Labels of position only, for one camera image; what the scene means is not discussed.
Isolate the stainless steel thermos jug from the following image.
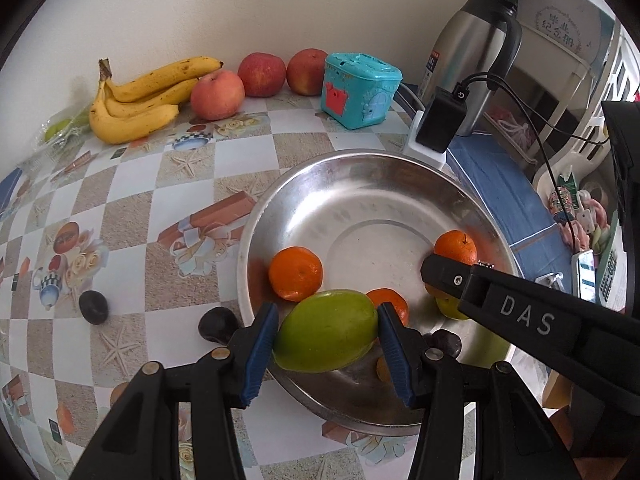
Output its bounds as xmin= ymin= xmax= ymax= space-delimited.
xmin=417 ymin=0 xmax=523 ymax=138

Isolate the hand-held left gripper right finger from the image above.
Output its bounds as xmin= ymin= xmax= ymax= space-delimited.
xmin=377 ymin=302 xmax=581 ymax=480

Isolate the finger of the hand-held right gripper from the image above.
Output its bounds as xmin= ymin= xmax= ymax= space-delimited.
xmin=421 ymin=254 xmax=640 ymax=386

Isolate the red apple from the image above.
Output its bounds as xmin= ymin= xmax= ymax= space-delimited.
xmin=190 ymin=70 xmax=246 ymax=121
xmin=237 ymin=52 xmax=287 ymax=97
xmin=286 ymin=48 xmax=329 ymax=97

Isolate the pink mesh bag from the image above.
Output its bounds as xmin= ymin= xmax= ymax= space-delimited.
xmin=487 ymin=105 xmax=538 ymax=161

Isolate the green and red carton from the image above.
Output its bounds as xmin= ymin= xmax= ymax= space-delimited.
xmin=549 ymin=172 xmax=581 ymax=223

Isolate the front red apple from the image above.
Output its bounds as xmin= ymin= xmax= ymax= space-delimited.
xmin=190 ymin=70 xmax=246 ymax=121

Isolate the black power adapter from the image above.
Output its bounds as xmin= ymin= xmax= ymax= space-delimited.
xmin=416 ymin=86 xmax=468 ymax=153

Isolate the white plastic rack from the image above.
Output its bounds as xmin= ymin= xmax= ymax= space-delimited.
xmin=480 ymin=25 xmax=640 ymax=311

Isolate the clear plastic clamshell container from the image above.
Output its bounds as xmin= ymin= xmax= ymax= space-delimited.
xmin=30 ymin=105 xmax=96 ymax=156

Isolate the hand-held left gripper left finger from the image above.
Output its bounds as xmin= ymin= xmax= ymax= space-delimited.
xmin=70 ymin=302 xmax=279 ymax=480

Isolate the black cable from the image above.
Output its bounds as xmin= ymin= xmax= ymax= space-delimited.
xmin=460 ymin=72 xmax=576 ymax=251
xmin=505 ymin=95 xmax=608 ymax=146

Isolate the large green mango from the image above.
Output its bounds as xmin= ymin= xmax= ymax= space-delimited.
xmin=272 ymin=288 xmax=379 ymax=373

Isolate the bunch of yellow bananas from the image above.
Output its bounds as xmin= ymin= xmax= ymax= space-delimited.
xmin=89 ymin=56 xmax=224 ymax=145

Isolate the dark purple plum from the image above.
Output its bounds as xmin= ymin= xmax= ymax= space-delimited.
xmin=198 ymin=307 xmax=238 ymax=345
xmin=78 ymin=290 xmax=108 ymax=324
xmin=427 ymin=330 xmax=463 ymax=358

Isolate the white calculator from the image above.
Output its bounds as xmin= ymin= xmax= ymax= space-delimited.
xmin=597 ymin=247 xmax=626 ymax=306

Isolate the orange mandarin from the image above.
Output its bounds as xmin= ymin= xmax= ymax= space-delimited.
xmin=365 ymin=287 xmax=410 ymax=326
xmin=268 ymin=246 xmax=323 ymax=302
xmin=433 ymin=230 xmax=478 ymax=265

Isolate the stainless steel bowl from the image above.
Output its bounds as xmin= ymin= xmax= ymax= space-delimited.
xmin=239 ymin=149 xmax=518 ymax=437

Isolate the grey printed box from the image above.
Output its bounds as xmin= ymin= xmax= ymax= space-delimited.
xmin=515 ymin=0 xmax=616 ymax=68

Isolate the blue checked cloth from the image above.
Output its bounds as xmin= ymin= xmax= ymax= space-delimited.
xmin=0 ymin=135 xmax=576 ymax=281

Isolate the white power strip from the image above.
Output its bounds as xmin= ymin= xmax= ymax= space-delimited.
xmin=402 ymin=110 xmax=448 ymax=171

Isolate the white and blue packet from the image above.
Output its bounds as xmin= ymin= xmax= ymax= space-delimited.
xmin=571 ymin=250 xmax=598 ymax=303

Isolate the teal toy box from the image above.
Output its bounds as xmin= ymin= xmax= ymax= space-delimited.
xmin=320 ymin=51 xmax=403 ymax=130

